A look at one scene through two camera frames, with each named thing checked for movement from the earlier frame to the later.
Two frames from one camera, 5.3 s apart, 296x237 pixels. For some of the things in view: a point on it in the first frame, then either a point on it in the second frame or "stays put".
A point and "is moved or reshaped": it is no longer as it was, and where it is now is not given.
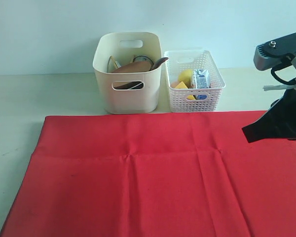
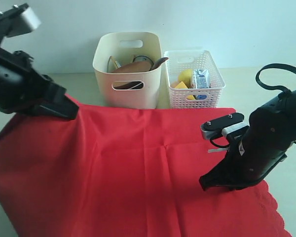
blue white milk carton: [202, 78] stays put
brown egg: [174, 84] stays put
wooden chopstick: [113, 61] -> [108, 63]
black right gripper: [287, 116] -> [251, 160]
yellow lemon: [185, 76] stays put
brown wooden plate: [132, 67] stays put
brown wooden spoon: [159, 62] stays put
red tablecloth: [159, 175] is moved or reshaped
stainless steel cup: [143, 58] stays put
